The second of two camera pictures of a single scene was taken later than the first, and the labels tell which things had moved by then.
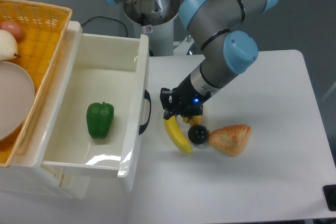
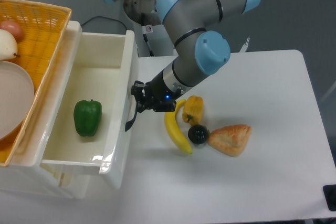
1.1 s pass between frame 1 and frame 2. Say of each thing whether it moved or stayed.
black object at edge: stayed
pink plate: stayed
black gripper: moved
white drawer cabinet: stayed
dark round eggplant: stayed
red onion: stayed
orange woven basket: stayed
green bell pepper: moved
